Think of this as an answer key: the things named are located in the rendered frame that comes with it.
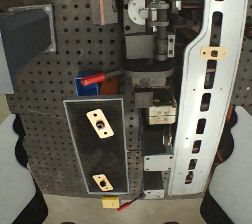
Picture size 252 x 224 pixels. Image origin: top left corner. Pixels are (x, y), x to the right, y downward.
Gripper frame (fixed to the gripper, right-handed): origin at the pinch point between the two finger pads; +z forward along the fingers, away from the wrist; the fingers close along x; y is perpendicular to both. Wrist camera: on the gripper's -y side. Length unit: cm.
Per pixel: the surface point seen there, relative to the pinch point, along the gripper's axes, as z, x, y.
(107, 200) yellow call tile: 28, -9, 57
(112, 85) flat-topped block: 62, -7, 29
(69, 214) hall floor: 144, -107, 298
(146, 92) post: 34.3, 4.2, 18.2
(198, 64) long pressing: 44, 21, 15
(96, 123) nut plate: 27.5, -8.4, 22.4
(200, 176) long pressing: 44, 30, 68
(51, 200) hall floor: 144, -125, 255
